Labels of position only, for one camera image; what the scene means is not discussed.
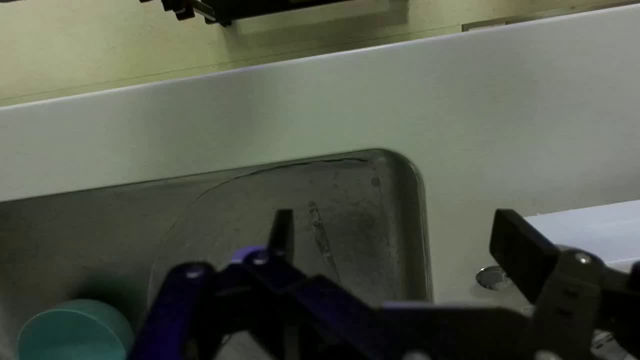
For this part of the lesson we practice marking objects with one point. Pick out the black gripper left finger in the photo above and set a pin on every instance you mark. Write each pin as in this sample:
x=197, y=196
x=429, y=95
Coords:
x=280, y=240

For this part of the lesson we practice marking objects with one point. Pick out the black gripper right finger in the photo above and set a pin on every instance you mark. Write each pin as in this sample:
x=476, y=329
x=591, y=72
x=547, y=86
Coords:
x=523, y=253

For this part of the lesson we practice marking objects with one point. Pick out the teal plastic bowl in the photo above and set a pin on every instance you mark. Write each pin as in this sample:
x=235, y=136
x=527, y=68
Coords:
x=74, y=331

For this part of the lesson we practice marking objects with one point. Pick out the stainless steel sink basin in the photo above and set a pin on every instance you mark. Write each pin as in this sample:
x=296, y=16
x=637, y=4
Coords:
x=358, y=220

